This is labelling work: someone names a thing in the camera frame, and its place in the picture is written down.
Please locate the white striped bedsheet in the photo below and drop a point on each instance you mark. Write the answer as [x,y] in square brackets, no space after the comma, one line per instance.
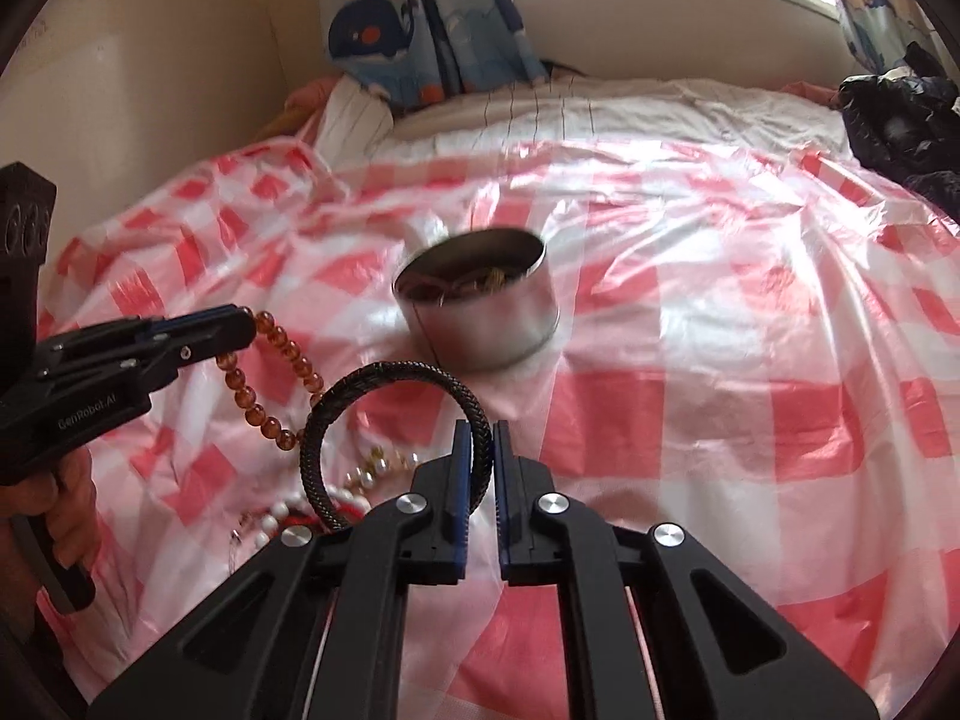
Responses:
[637,112]

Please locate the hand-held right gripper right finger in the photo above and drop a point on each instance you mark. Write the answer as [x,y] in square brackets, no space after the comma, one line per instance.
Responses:
[502,487]

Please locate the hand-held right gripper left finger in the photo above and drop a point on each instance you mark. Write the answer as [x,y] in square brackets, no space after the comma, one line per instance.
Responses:
[463,487]

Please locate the pale cartoon print curtain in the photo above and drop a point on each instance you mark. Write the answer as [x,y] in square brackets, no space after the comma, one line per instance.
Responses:
[862,22]

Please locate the small pink cloth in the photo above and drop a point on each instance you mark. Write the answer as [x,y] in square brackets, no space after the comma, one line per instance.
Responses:
[810,92]

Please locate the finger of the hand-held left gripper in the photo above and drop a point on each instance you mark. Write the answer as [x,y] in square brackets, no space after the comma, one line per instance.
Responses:
[195,352]
[187,324]

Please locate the person's left hand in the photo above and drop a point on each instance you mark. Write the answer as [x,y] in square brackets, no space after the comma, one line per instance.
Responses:
[75,502]

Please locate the pink pillow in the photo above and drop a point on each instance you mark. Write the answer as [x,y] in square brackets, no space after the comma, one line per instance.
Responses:
[307,94]

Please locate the dark clothing heap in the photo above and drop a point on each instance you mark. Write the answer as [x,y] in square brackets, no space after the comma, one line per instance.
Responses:
[900,127]

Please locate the blue whale print curtain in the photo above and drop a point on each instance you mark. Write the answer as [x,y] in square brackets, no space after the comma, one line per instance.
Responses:
[390,30]

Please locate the round metal tin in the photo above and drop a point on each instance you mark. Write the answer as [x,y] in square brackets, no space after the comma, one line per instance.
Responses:
[487,330]

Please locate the red white checkered plastic sheet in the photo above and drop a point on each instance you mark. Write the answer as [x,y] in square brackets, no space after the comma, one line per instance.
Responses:
[712,390]

